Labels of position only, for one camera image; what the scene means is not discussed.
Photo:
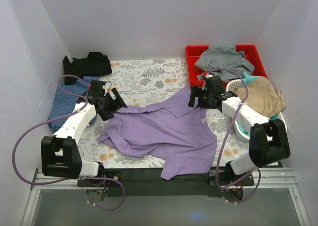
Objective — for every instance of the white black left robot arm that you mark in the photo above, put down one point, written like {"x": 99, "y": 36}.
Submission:
{"x": 60, "y": 153}

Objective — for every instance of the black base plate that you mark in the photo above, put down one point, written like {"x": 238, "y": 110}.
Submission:
{"x": 147, "y": 182}

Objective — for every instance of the red plastic bin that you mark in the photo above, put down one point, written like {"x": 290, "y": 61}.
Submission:
{"x": 193, "y": 53}

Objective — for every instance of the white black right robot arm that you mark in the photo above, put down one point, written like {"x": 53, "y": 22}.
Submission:
{"x": 268, "y": 141}

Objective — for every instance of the beige shirt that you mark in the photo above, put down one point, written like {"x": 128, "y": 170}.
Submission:
{"x": 264, "y": 98}

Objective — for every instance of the grey shirt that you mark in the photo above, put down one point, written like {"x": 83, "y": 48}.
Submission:
{"x": 222, "y": 60}

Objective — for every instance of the white perforated laundry basket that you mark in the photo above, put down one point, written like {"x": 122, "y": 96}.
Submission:
{"x": 235, "y": 83}

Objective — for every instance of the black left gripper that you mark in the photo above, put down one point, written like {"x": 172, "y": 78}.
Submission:
{"x": 112, "y": 107}

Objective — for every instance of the blue checked folded shirt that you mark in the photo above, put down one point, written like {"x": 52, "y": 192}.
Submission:
{"x": 64, "y": 103}

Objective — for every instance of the teal shirt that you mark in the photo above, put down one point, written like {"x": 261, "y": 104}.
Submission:
{"x": 247, "y": 79}

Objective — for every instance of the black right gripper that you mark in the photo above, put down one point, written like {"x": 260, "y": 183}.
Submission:
{"x": 198, "y": 98}

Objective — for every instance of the aluminium front rail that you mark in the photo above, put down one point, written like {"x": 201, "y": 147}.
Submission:
{"x": 269, "y": 199}

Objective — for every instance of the floral patterned table mat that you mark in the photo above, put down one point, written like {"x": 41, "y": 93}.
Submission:
{"x": 144, "y": 82}

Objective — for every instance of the black folded shirt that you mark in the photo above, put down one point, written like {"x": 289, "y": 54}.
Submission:
{"x": 95, "y": 64}

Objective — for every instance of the purple polo shirt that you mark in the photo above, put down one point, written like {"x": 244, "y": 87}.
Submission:
{"x": 169, "y": 130}

